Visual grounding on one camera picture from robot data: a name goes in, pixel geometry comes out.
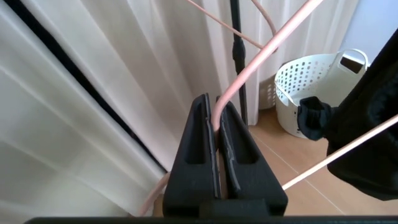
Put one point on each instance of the pink clothes hanger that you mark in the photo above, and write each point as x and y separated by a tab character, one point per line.
267	51
224	24

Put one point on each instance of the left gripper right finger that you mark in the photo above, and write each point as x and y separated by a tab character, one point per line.
252	183

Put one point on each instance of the white laundry basket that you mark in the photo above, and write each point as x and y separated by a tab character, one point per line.
311	71

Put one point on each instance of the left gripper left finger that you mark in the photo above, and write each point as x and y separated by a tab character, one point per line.
189	186

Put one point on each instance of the black shorts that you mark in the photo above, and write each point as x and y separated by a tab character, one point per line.
373	174

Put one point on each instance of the black clothes rack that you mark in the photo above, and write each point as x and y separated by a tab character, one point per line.
238	53

